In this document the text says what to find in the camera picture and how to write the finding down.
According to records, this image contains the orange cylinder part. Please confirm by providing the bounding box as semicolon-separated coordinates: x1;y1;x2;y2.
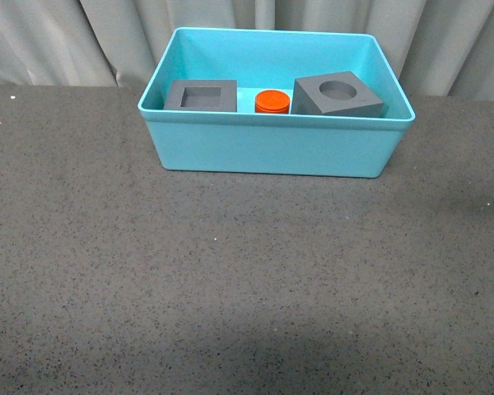
254;90;291;114

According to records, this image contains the gray block with square hole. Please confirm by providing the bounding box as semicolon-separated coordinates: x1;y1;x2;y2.
164;79;237;112

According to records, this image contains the gray block with round hole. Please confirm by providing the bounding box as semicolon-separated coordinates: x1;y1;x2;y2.
291;71;384;118

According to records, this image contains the blue plastic box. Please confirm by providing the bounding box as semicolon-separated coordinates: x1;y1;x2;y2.
138;27;415;178

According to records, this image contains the white curtain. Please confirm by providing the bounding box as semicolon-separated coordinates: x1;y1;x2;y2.
0;0;494;100

